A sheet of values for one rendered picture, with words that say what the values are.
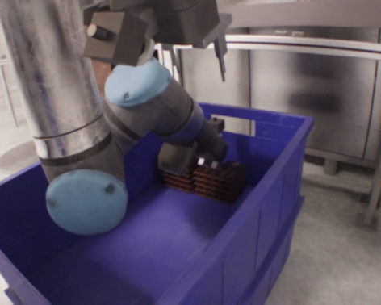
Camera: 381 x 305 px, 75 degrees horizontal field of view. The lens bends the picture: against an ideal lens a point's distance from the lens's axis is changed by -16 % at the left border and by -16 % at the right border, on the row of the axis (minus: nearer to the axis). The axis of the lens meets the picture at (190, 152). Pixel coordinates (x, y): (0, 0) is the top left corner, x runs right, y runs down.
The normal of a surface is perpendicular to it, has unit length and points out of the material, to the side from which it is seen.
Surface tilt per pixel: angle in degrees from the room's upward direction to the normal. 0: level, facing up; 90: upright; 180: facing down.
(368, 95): 90
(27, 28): 91
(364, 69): 90
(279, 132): 90
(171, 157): 45
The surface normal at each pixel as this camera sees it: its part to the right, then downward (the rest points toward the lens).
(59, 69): 0.57, 0.29
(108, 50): -0.50, 0.00
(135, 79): -0.37, -0.41
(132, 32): 0.83, 0.29
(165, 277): -0.07, -0.90
